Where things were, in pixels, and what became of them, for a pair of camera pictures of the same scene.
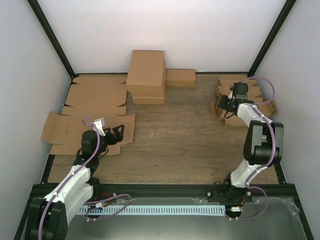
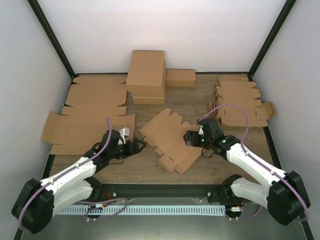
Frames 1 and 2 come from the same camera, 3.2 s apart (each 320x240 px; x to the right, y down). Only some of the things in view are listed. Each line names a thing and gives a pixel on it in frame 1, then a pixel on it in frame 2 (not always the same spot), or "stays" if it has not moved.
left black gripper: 120,137 -> 135,147
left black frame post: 53,38 stays
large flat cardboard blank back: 95,96 stays
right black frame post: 283,13 stays
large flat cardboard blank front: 64,131 stays
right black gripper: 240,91 -> 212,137
